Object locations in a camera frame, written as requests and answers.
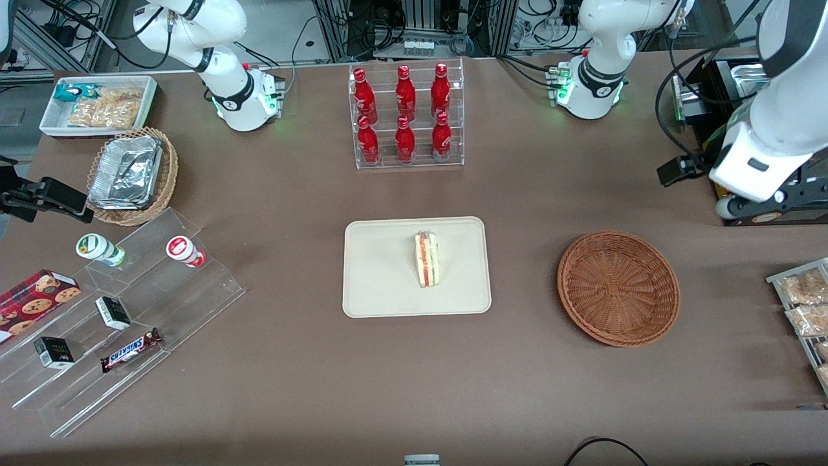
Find black cable loop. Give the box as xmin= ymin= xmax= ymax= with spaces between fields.
xmin=563 ymin=438 xmax=650 ymax=466

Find clear acrylic bottle rack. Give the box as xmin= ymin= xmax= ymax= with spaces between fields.
xmin=348 ymin=58 xmax=466 ymax=171

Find white rectangular snack bin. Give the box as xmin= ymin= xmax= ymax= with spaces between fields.
xmin=39 ymin=75 xmax=159 ymax=139

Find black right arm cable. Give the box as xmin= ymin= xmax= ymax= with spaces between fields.
xmin=38 ymin=0 xmax=179 ymax=71

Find round brown wicker basket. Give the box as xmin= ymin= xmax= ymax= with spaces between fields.
xmin=557 ymin=230 xmax=681 ymax=348

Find snickers chocolate bar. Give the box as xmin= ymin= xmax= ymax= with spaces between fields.
xmin=100 ymin=327 xmax=163 ymax=374

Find clear bag of crackers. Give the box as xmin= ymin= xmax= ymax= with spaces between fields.
xmin=67 ymin=87 xmax=145 ymax=129

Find beige plastic tray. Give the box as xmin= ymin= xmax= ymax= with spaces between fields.
xmin=342 ymin=216 xmax=492 ymax=319

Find black appliance with steel tray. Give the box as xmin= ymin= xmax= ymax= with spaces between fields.
xmin=671 ymin=55 xmax=828 ymax=227

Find stacked aluminium foil containers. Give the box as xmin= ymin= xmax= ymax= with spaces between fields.
xmin=87 ymin=135 xmax=164 ymax=212

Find clear acrylic stepped display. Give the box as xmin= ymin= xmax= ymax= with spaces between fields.
xmin=0 ymin=207 xmax=247 ymax=439

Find small black white box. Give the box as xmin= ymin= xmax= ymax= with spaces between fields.
xmin=94 ymin=296 xmax=132 ymax=331
xmin=33 ymin=336 xmax=76 ymax=370

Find teal snack packet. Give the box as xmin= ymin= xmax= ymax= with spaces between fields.
xmin=53 ymin=83 xmax=102 ymax=104

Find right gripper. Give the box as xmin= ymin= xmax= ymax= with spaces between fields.
xmin=0 ymin=166 xmax=89 ymax=225

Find red chocolate cookie box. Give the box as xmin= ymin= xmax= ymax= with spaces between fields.
xmin=0 ymin=269 xmax=82 ymax=344

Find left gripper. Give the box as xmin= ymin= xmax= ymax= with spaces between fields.
xmin=657 ymin=153 xmax=720 ymax=188

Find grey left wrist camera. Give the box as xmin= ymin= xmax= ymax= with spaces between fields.
xmin=715 ymin=194 xmax=746 ymax=221

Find grey wire rack tray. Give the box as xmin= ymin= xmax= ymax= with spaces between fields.
xmin=765 ymin=258 xmax=828 ymax=397

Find red drink bottle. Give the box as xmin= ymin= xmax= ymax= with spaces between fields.
xmin=357 ymin=115 xmax=380 ymax=164
xmin=395 ymin=65 xmax=417 ymax=122
xmin=431 ymin=111 xmax=453 ymax=162
xmin=395 ymin=115 xmax=417 ymax=163
xmin=431 ymin=63 xmax=452 ymax=119
xmin=353 ymin=68 xmax=378 ymax=125

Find red lidded yogurt cup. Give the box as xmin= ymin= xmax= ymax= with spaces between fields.
xmin=166 ymin=236 xmax=206 ymax=269

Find oval light wicker basket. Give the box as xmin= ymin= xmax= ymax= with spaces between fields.
xmin=85 ymin=126 xmax=180 ymax=227

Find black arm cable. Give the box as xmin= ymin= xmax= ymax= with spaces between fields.
xmin=38 ymin=0 xmax=179 ymax=71
xmin=655 ymin=0 xmax=767 ymax=170

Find green lidded yogurt cup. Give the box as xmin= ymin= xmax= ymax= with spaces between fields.
xmin=76 ymin=233 xmax=127 ymax=268

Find aluminium frame with cables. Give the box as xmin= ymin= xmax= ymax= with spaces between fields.
xmin=310 ymin=0 xmax=583 ymax=63

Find triangle sandwich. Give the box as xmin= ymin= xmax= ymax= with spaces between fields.
xmin=414 ymin=230 xmax=440 ymax=289

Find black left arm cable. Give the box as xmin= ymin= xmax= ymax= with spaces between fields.
xmin=655 ymin=0 xmax=767 ymax=170

